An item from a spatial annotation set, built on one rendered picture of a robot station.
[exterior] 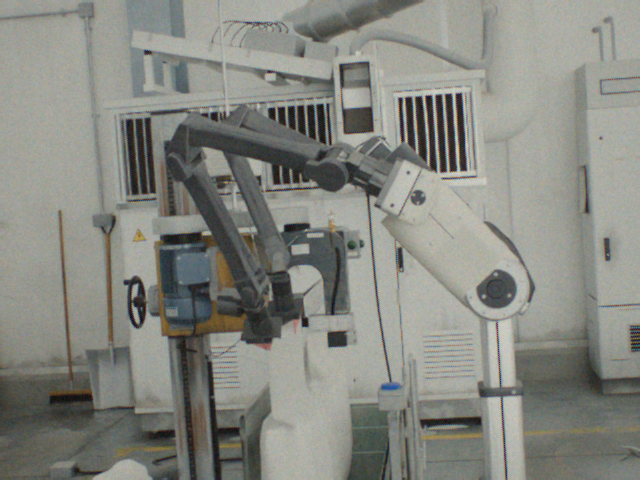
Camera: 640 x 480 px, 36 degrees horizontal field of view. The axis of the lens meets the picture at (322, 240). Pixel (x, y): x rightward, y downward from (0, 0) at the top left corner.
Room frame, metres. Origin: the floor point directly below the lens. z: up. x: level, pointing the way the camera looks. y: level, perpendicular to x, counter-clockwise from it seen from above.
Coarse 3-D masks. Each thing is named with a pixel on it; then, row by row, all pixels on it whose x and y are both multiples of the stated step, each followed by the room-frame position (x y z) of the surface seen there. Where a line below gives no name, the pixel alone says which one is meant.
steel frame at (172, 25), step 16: (128, 0) 6.90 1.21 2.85; (144, 0) 6.89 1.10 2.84; (160, 0) 6.88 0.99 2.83; (176, 0) 7.27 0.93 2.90; (128, 16) 6.90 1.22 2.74; (144, 16) 6.89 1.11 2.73; (160, 16) 6.88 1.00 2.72; (176, 16) 7.27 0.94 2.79; (128, 32) 6.91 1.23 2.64; (160, 32) 6.88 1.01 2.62; (176, 32) 7.27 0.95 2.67; (160, 64) 6.88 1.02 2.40; (144, 80) 6.90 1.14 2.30; (160, 80) 6.88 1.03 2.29; (176, 80) 7.28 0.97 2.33; (144, 96) 6.90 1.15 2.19
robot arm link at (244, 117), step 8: (240, 104) 2.83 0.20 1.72; (232, 112) 2.83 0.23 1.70; (240, 112) 2.82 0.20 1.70; (248, 112) 2.83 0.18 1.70; (256, 112) 2.84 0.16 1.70; (224, 120) 2.82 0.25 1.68; (232, 120) 2.82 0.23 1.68; (240, 120) 2.82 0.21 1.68; (248, 120) 2.83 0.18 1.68; (256, 120) 2.83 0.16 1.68; (264, 120) 2.83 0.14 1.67; (272, 120) 2.84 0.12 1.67; (248, 128) 2.83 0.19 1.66; (256, 128) 2.83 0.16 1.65; (264, 128) 2.83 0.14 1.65; (272, 128) 2.83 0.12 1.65; (280, 128) 2.83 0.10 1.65; (288, 128) 2.83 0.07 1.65; (280, 136) 2.83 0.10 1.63; (288, 136) 2.82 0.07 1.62; (296, 136) 2.82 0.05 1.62; (304, 136) 2.82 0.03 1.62; (352, 184) 2.84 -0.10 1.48
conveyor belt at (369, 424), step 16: (352, 416) 4.68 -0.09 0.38; (368, 416) 4.66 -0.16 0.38; (384, 416) 4.63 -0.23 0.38; (352, 432) 4.37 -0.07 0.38; (368, 432) 4.35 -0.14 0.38; (384, 432) 4.33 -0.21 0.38; (352, 448) 4.10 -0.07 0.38; (368, 448) 4.08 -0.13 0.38; (384, 448) 4.06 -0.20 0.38; (352, 464) 3.86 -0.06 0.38; (368, 464) 3.84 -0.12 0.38; (384, 464) 4.13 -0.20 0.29
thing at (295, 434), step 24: (288, 336) 2.83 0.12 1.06; (288, 360) 2.82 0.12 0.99; (288, 384) 2.80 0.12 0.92; (288, 408) 2.76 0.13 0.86; (312, 408) 2.90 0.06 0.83; (264, 432) 2.79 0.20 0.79; (288, 432) 2.73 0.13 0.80; (312, 432) 2.78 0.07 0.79; (264, 456) 2.74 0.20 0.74; (288, 456) 2.71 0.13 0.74; (312, 456) 2.74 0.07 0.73
